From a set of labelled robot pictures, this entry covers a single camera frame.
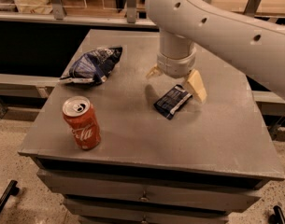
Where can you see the blue chip bag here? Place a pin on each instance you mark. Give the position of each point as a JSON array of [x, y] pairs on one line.
[[93, 67]]

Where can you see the metal railing bracket right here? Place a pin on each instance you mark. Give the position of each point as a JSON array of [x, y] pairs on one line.
[[251, 7]]

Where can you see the metal railing bracket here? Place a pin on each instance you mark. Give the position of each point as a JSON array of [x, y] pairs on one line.
[[58, 9], [131, 11], [251, 7]]

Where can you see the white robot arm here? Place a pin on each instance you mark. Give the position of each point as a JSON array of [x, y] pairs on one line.
[[254, 47]]

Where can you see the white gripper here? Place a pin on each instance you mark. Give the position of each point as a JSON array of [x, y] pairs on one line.
[[176, 66]]

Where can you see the grey drawer cabinet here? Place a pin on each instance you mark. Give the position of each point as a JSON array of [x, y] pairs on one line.
[[209, 160]]

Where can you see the metal railing bracket left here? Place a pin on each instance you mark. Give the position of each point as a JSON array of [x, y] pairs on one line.
[[58, 9]]

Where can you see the black bar lower left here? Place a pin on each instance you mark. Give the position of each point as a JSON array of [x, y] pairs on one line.
[[11, 190]]

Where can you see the metal railing bracket middle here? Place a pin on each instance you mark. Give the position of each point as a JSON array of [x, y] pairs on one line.
[[131, 11]]

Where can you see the black bar lower right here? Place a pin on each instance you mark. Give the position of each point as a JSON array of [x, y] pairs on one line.
[[277, 217]]

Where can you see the blue rxbar blueberry wrapper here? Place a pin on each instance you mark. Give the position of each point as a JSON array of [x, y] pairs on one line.
[[172, 101]]

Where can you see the black bar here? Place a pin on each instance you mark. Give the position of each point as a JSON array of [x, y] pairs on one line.
[[277, 217], [11, 190]]

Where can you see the red coca cola can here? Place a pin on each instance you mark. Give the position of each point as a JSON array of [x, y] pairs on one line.
[[79, 114]]

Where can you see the upper drawer knob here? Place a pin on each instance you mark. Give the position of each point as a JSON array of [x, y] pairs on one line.
[[144, 197]]

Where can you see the grey bench left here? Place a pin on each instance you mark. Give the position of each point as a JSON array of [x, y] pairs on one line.
[[27, 86]]

